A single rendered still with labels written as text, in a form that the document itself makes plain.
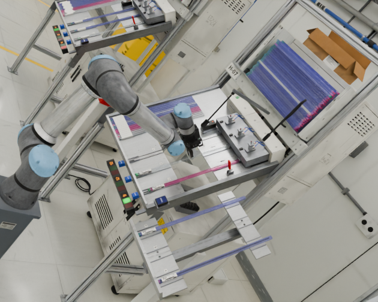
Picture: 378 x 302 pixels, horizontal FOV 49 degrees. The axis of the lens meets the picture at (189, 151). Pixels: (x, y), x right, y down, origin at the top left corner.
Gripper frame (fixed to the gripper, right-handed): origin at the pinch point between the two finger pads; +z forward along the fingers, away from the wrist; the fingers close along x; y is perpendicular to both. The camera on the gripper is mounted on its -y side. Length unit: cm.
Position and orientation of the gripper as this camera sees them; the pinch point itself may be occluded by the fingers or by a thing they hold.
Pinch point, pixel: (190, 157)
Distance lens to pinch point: 211.4
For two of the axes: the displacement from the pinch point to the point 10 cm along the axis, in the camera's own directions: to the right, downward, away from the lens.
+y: 9.0, -4.1, 1.3
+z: 1.7, 6.2, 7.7
